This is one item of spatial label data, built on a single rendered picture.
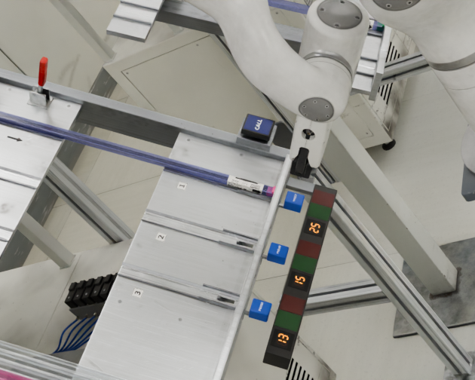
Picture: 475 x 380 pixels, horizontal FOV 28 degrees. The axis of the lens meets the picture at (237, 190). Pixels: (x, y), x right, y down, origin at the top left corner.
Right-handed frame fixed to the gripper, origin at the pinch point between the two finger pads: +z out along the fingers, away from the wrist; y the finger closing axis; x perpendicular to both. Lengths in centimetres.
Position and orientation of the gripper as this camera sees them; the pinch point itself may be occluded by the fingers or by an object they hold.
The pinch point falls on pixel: (301, 164)
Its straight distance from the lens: 150.1
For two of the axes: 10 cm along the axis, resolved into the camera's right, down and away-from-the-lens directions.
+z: -1.0, 6.1, 7.8
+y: 2.7, -7.4, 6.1
